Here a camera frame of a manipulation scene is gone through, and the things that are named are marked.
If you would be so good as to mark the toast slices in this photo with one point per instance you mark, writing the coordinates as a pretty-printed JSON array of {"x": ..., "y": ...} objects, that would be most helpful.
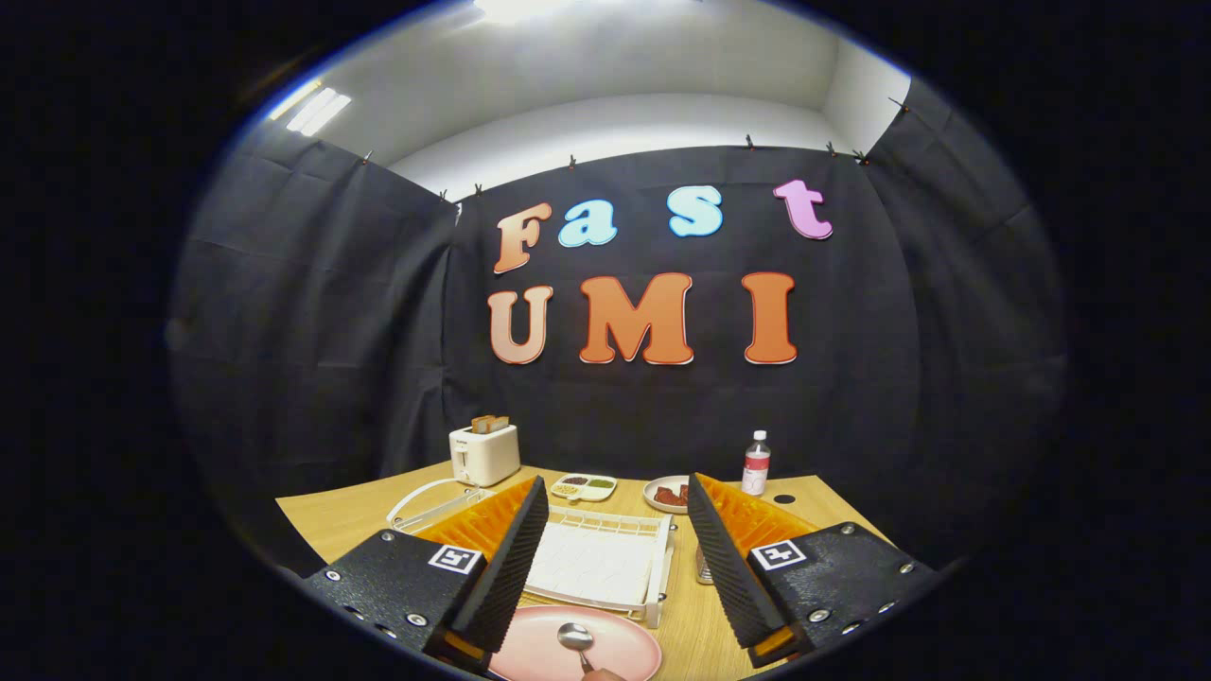
[{"x": 489, "y": 424}]

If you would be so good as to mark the clear plastic water bottle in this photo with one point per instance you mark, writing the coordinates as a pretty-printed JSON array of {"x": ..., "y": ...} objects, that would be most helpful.
[{"x": 756, "y": 468}]

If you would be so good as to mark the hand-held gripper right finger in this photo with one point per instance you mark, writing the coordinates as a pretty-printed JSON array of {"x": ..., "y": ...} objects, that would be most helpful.
[{"x": 733, "y": 577}]

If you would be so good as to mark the white round plate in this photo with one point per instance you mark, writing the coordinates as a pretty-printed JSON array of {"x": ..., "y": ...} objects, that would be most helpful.
[{"x": 651, "y": 492}]

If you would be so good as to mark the pink plate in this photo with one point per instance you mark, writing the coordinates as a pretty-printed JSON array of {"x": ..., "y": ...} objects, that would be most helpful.
[{"x": 530, "y": 653}]

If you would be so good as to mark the metal spoon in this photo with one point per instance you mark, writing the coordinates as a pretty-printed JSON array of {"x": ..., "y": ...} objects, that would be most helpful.
[{"x": 574, "y": 636}]

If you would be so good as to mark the ceiling light panel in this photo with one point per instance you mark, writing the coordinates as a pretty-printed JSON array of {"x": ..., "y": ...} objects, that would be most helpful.
[{"x": 317, "y": 109}]

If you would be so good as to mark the white toaster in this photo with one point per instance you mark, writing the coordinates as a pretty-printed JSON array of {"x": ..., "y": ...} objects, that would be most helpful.
[{"x": 487, "y": 459}]

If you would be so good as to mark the black backdrop cloth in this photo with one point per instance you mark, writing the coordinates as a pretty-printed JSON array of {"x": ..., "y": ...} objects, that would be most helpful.
[{"x": 899, "y": 378}]

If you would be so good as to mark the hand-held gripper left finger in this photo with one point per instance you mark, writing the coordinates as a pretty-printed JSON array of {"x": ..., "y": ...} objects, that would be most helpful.
[{"x": 501, "y": 577}]

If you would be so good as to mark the white divided condiment dish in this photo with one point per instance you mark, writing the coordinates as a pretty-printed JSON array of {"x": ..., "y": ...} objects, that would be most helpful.
[{"x": 596, "y": 490}]

